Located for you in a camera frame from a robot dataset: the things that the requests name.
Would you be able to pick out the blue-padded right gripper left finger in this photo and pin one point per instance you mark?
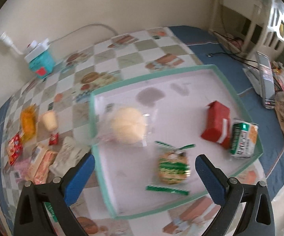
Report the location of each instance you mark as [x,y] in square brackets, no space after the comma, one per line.
[31,215]

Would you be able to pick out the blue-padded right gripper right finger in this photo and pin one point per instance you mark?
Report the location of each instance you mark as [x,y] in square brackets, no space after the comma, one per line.
[257,217]

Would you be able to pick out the dark green snack packet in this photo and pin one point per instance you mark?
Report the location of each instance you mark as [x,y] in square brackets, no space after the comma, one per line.
[50,211]

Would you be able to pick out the pink snack packet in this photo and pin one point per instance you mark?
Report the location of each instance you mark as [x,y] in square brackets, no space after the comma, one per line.
[23,170]

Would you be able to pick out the red chip packet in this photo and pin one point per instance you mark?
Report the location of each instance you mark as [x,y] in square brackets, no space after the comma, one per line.
[14,148]

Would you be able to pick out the orange patterned snack packet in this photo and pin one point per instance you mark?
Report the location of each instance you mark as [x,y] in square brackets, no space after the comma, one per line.
[41,160]

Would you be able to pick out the orange yellow snack bag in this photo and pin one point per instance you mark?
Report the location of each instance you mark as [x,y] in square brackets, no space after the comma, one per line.
[28,122]

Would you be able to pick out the small red candy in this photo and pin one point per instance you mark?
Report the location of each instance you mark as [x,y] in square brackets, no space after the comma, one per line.
[54,139]

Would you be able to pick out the beige printed snack packet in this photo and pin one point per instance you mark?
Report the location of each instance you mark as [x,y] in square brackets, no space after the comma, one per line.
[68,156]

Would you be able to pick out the jelly cup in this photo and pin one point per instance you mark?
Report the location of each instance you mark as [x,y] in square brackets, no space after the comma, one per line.
[49,120]

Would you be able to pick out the green orange cracker packet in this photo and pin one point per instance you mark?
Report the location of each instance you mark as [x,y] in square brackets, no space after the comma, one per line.
[243,139]

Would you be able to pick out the cookie bag with green trim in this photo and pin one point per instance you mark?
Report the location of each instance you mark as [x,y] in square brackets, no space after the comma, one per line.
[172,171]

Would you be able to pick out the red snack block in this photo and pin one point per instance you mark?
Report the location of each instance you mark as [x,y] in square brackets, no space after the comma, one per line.
[217,128]

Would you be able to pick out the round bread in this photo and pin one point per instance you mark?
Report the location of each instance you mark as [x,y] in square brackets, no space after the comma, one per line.
[126,124]

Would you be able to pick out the teal storage box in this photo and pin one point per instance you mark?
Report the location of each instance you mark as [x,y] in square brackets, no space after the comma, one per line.
[42,65]

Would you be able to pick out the white power strip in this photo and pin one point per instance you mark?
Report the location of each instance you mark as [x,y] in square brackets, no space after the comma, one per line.
[35,49]

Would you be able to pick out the smartphone on stand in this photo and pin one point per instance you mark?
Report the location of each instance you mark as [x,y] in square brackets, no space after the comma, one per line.
[266,81]

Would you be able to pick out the teal-rimmed white tray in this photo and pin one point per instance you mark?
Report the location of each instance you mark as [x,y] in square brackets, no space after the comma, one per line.
[176,104]

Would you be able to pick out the white phone stand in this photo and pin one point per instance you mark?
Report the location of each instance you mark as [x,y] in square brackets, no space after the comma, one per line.
[253,74]

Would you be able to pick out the white shelf furniture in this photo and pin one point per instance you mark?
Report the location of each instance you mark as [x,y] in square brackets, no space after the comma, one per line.
[244,27]

